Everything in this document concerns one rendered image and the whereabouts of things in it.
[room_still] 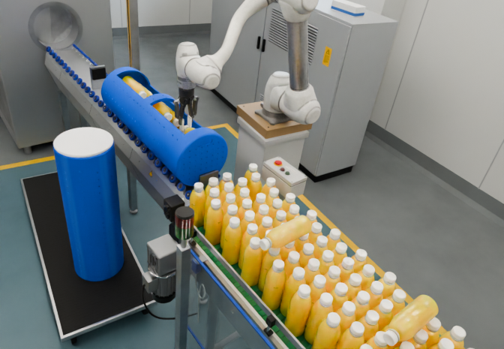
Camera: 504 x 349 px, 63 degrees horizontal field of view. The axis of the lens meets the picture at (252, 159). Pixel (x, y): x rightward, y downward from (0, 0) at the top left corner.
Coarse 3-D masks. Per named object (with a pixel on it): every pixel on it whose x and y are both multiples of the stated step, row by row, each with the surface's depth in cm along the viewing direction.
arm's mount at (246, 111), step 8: (240, 104) 254; (248, 104) 255; (256, 104) 257; (240, 112) 251; (248, 112) 247; (248, 120) 245; (256, 120) 239; (264, 120) 240; (256, 128) 239; (264, 128) 232; (272, 128) 233; (280, 128) 235; (288, 128) 238; (296, 128) 242; (304, 128) 246; (264, 136) 234; (272, 136) 235
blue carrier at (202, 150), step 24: (120, 72) 232; (120, 96) 220; (168, 96) 214; (144, 120) 202; (168, 120) 194; (168, 144) 187; (192, 144) 181; (216, 144) 191; (168, 168) 194; (192, 168) 189; (216, 168) 199
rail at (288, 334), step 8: (208, 248) 164; (216, 256) 160; (224, 264) 157; (232, 272) 153; (240, 280) 150; (248, 288) 147; (256, 296) 144; (264, 304) 142; (272, 312) 139; (280, 328) 137; (288, 336) 134; (296, 344) 132
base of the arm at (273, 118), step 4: (260, 104) 253; (256, 112) 245; (260, 112) 244; (264, 112) 240; (268, 112) 238; (260, 116) 243; (264, 116) 241; (268, 116) 239; (272, 116) 238; (276, 116) 238; (280, 116) 238; (284, 116) 240; (268, 120) 238; (272, 120) 237; (276, 120) 238; (280, 120) 239; (284, 120) 241; (288, 120) 243; (292, 120) 244; (272, 124) 236; (276, 124) 238
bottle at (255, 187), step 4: (252, 180) 183; (248, 184) 185; (252, 184) 183; (256, 184) 183; (260, 184) 184; (248, 188) 185; (252, 188) 184; (256, 188) 184; (260, 188) 185; (252, 192) 184; (256, 192) 184; (260, 192) 186; (252, 196) 185; (252, 200) 187
